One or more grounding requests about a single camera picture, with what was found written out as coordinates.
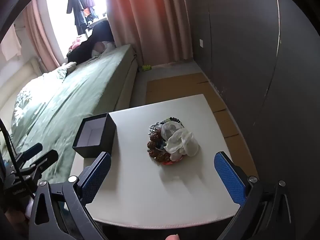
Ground bed with green sheet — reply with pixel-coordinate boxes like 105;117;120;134
0;44;139;185

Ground black clothes pile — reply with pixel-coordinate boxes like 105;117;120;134
66;20;115;64

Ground black jewelry box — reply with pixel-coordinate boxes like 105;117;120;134
72;112;117;158

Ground white cloth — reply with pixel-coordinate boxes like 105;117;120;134
92;41;117;55

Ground hanging pink towel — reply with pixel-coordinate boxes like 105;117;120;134
0;26;23;60

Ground narrow pink curtain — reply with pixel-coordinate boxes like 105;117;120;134
24;0;67;72

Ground black cable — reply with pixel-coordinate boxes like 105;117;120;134
0;117;35;198

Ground green patterned quilt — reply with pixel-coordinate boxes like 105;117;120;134
10;62;77;140

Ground dark grey wardrobe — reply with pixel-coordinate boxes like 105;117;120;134
209;0;320;205

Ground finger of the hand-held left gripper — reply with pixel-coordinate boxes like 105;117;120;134
22;150;59;180
12;143;43;165

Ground hanging dark clothes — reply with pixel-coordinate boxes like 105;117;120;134
66;0;97;34

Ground brown bead bracelet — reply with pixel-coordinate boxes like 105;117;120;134
147;129;180;164

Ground wide pink curtain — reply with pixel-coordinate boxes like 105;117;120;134
107;0;194;65

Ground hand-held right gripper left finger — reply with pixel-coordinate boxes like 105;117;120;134
29;152;112;240

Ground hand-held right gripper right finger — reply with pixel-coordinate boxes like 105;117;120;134
214;152;297;240

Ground pink cloth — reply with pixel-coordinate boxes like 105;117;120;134
67;39;83;53

